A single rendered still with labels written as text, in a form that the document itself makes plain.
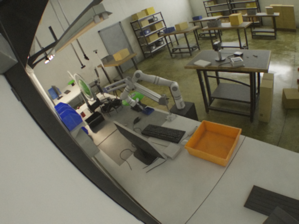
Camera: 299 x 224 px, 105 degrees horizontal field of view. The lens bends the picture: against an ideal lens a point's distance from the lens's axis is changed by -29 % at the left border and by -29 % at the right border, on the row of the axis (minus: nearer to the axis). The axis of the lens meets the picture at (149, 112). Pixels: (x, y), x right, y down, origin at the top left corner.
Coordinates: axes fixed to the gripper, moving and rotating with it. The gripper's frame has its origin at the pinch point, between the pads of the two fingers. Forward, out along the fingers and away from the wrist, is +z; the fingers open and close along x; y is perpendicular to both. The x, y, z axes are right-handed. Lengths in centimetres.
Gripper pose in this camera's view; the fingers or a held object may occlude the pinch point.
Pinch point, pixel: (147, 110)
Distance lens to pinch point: 200.4
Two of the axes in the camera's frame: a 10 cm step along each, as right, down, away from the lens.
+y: -6.7, 6.4, 3.9
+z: 7.4, 5.4, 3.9
